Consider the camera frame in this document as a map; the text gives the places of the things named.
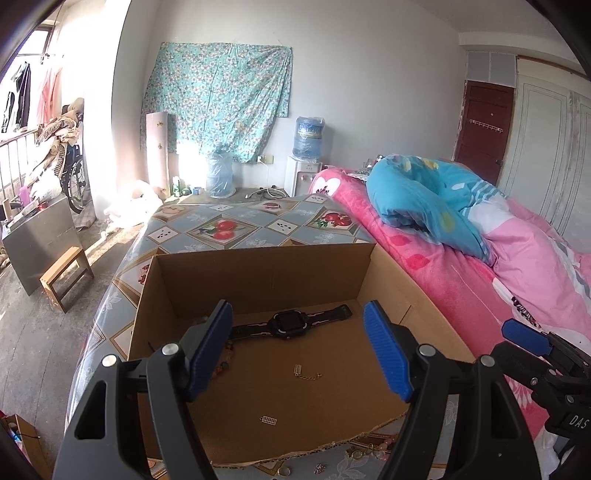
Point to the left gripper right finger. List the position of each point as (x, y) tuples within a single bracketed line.
[(491, 438)]

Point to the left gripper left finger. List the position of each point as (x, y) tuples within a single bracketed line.
[(104, 438)]

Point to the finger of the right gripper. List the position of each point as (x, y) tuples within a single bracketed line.
[(526, 337)]

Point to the gold clasp jewelry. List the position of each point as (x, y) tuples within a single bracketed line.
[(377, 445)]

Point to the silver rectangular charm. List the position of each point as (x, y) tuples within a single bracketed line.
[(268, 420)]

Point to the pink blanket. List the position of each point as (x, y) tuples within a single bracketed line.
[(536, 274)]

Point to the small wooden stool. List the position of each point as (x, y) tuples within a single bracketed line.
[(58, 280)]

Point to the brown cardboard box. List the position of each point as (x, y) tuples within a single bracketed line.
[(323, 388)]

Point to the white wardrobe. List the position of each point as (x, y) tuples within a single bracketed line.
[(547, 164)]

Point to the blue patterned quilt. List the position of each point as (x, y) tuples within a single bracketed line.
[(449, 202)]

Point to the black wrist watch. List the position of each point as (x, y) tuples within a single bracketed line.
[(289, 324)]

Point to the grey metal cabinet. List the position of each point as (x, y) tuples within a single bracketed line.
[(39, 240)]

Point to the fruit patterned tablecloth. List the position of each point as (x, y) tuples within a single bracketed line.
[(195, 228)]

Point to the dark red door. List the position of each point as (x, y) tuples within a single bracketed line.
[(484, 128)]

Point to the bicycle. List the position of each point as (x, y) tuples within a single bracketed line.
[(73, 180)]

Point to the clear plastic bag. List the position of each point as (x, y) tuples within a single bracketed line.
[(219, 175)]

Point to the white narrow cabinet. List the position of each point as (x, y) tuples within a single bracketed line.
[(157, 150)]

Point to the white water dispenser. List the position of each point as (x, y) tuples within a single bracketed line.
[(299, 175)]

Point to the blue water bottle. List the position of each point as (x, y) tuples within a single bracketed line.
[(308, 138)]

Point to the floral teal curtain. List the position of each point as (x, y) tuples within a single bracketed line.
[(221, 97)]

